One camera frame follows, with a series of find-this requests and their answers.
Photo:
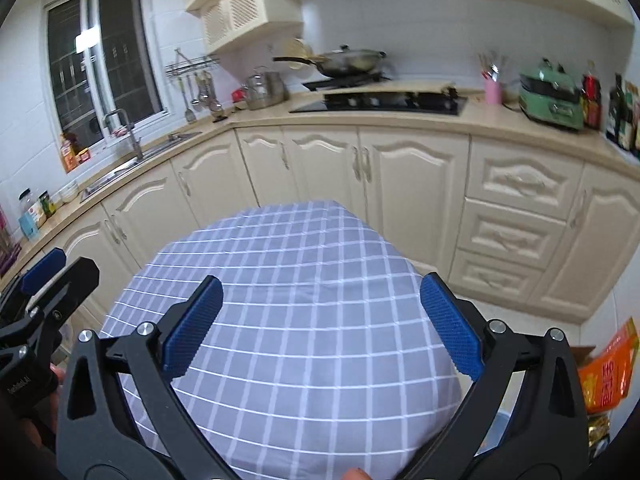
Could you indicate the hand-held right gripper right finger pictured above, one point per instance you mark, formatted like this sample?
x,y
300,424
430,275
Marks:
x,y
450,325

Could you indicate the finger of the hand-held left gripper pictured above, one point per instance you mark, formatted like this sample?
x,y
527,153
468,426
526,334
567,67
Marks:
x,y
45,270
70,285

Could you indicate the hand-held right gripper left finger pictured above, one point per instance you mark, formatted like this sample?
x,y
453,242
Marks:
x,y
192,330

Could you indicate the light blue trash bin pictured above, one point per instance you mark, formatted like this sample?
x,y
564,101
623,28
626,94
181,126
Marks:
x,y
500,430

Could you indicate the person's left hand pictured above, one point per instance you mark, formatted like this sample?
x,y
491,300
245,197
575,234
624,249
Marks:
x,y
50,415

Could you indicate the person's right hand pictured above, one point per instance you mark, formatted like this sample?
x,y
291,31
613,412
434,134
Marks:
x,y
356,475

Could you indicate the red knife holder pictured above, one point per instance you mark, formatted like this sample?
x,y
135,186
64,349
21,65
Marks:
x,y
7,245

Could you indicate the blue carton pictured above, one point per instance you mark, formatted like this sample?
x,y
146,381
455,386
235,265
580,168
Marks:
x,y
29,225

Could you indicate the green bottle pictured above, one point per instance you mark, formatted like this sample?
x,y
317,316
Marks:
x,y
47,205

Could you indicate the clear jar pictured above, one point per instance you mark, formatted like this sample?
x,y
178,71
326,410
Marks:
x,y
34,205

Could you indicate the white bowl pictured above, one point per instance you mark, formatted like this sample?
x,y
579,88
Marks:
x,y
69,191

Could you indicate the grey checked tablecloth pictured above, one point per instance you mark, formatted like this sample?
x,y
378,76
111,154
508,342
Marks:
x,y
300,335

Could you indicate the orange seasoning packet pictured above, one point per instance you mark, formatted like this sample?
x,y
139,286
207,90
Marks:
x,y
69,155

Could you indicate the small orange packet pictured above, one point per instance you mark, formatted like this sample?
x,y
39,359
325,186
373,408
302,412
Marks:
x,y
85,155

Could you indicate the steel sink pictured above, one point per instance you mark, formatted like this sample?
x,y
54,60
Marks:
x,y
120,172

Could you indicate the cardboard box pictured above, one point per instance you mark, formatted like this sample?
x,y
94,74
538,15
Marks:
x,y
582,354

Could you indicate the steel faucet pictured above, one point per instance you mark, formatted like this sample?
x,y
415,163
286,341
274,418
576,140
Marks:
x,y
135,147

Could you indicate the cream lower cabinets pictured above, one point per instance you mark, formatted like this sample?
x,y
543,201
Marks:
x,y
410,175

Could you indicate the pink cloth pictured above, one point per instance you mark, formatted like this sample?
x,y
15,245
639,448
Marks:
x,y
119,132

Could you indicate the large orange printed bag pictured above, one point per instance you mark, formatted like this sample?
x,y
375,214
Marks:
x,y
607,375

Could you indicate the slotted steel spatula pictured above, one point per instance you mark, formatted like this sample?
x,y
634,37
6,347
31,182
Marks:
x,y
189,112

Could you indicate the small black object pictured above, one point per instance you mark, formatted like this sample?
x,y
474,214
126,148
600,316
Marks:
x,y
220,119

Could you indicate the steel spoon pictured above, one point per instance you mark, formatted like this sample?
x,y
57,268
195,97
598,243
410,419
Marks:
x,y
196,100

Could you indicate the steel ladle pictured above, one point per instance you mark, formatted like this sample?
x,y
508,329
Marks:
x,y
215,106

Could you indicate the black glass gas stove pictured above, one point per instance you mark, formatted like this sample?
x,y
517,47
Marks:
x,y
390,106

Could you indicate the kitchen window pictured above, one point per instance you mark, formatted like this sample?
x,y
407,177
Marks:
x,y
125,50

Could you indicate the pink utensil holder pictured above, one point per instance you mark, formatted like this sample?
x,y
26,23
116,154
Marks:
x,y
492,92

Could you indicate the red container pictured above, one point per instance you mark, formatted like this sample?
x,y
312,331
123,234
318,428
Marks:
x,y
239,95

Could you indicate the green electric cooker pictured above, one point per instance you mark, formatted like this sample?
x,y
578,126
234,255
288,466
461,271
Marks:
x,y
550,100

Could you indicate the steel stock pot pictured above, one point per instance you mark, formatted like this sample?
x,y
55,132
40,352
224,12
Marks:
x,y
265,92

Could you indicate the black induction cooker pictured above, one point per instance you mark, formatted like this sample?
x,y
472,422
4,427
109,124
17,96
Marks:
x,y
345,83

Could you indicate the red label sauce bottle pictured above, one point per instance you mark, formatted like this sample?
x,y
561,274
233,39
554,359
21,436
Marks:
x,y
592,102

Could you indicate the dark glass bottle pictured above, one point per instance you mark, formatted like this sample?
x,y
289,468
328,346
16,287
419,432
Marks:
x,y
616,115

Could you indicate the steel wok with lid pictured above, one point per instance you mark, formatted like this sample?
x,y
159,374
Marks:
x,y
350,62

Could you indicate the cream round trivet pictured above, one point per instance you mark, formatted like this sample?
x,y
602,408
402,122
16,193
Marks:
x,y
301,52

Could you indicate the cream lattice door cabinet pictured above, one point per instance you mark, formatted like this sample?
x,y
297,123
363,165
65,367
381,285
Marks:
x,y
250,17

